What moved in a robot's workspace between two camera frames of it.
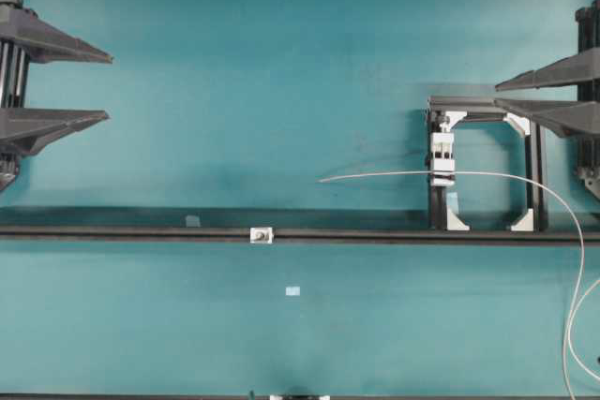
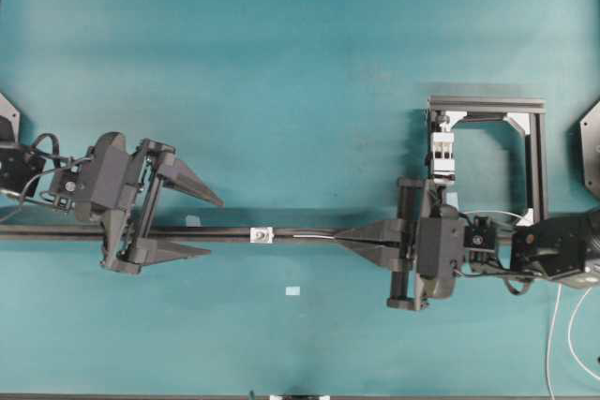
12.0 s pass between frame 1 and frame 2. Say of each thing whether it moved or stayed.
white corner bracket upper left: stayed
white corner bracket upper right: stayed
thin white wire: moved
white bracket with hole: stayed
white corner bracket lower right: stayed
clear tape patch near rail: stayed
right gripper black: moved
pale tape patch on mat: stayed
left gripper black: moved
